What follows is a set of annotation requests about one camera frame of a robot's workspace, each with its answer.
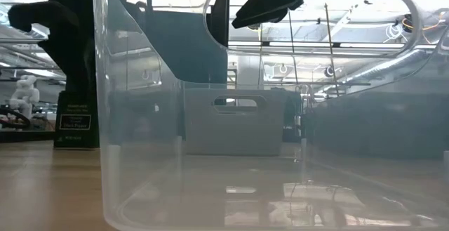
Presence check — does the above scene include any green black-lidded pepper tin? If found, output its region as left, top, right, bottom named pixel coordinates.
left=53, top=90, right=100, bottom=150

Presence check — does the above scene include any clear plastic bin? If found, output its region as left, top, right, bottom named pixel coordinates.
left=91, top=0, right=449, bottom=231

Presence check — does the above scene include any white plastic bin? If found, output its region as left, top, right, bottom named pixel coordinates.
left=183, top=88, right=286, bottom=157

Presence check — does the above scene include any black ceiling-hung device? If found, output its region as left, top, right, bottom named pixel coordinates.
left=401, top=13, right=416, bottom=34

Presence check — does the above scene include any silver ventilation duct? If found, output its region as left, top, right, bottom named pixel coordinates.
left=345, top=46, right=449, bottom=86

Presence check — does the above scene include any white humanoid robot figure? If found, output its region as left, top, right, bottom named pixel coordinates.
left=9, top=74, right=41, bottom=120

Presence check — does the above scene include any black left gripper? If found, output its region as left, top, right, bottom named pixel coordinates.
left=7, top=0, right=97, bottom=93

